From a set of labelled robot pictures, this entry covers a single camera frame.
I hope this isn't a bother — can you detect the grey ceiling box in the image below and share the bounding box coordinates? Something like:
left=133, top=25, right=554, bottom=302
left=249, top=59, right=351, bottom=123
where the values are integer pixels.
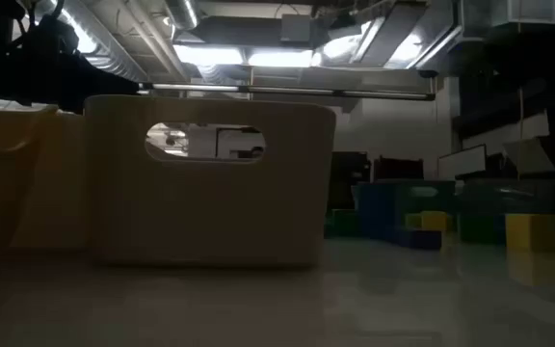
left=280, top=13, right=313, bottom=44

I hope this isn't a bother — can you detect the grey plastic bin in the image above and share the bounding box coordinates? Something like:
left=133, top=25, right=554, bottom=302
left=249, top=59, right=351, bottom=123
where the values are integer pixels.
left=83, top=93, right=337, bottom=269

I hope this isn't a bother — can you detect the green block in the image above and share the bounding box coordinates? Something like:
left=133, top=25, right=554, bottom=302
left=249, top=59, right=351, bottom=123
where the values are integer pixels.
left=330, top=209, right=361, bottom=238
left=460, top=214, right=505, bottom=243

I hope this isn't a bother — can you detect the ceiling light panel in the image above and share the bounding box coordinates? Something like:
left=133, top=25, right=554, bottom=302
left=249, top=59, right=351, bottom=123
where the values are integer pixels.
left=173, top=43, right=245, bottom=67
left=247, top=47, right=315, bottom=68

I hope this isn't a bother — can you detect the purple block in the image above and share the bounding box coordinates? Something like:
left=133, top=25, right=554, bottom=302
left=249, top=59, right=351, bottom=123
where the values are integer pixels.
left=392, top=228, right=442, bottom=251

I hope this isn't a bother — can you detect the black cabinet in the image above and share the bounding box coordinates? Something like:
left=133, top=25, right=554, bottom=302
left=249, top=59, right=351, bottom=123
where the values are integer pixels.
left=372, top=156, right=426, bottom=183
left=329, top=150, right=372, bottom=213

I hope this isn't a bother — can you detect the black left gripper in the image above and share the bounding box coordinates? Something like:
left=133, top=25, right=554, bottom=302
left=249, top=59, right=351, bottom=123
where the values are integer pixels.
left=31, top=23, right=140, bottom=115

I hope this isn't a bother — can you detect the white plastic bin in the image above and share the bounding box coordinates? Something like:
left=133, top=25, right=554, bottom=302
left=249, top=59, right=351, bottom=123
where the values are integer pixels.
left=12, top=111, right=92, bottom=251

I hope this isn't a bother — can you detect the blue block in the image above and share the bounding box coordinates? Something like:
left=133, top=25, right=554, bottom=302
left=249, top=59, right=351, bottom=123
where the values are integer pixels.
left=357, top=182, right=407, bottom=241

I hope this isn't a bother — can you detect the white board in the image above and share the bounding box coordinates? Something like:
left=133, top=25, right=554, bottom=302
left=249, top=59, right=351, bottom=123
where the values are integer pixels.
left=437, top=143, right=489, bottom=180

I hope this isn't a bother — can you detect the yellow block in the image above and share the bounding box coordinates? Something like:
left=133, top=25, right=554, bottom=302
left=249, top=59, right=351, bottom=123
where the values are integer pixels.
left=505, top=213, right=555, bottom=252
left=420, top=210, right=448, bottom=232

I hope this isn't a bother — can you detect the horizontal metal rail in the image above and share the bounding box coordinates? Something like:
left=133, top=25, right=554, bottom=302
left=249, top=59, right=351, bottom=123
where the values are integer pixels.
left=137, top=81, right=436, bottom=102

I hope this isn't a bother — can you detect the teal plastic bin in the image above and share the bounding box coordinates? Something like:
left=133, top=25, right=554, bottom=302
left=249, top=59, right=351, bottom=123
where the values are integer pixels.
left=352, top=178, right=457, bottom=228

